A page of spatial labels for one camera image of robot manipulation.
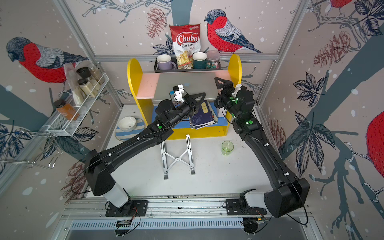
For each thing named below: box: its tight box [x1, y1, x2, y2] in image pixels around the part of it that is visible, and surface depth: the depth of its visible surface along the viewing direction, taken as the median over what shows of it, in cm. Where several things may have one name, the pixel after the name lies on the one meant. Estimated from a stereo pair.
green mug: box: [192, 51, 213, 70], surface depth 85 cm
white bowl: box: [118, 116, 137, 132], surface depth 105 cm
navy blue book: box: [189, 100, 218, 130], surface depth 90 cm
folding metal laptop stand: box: [160, 134, 196, 180], surface depth 87 cm
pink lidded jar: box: [206, 50, 221, 70], surface depth 86 cm
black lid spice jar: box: [76, 67, 101, 91], surface depth 81 cm
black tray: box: [154, 57, 223, 73], surface depth 86 cm
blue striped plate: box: [115, 118, 145, 142], surface depth 103 cm
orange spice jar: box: [53, 99, 80, 121], surface depth 68 cm
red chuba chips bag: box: [169, 24, 201, 70], surface depth 82 cm
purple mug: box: [156, 54, 176, 71], surface depth 85 cm
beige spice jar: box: [77, 78, 98, 98], surface depth 79 cm
